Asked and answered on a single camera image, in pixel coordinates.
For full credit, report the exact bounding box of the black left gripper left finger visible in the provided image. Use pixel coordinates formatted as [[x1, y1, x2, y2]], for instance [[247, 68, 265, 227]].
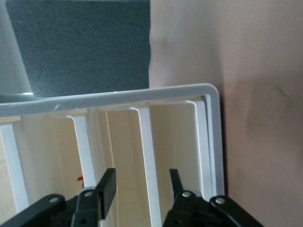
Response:
[[0, 167, 117, 227]]

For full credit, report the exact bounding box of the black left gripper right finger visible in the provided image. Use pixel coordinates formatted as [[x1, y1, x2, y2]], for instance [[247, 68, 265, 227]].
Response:
[[162, 168, 264, 227]]

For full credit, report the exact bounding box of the white drawer cabinet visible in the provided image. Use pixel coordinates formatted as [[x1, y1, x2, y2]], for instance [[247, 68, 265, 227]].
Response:
[[0, 82, 225, 227]]

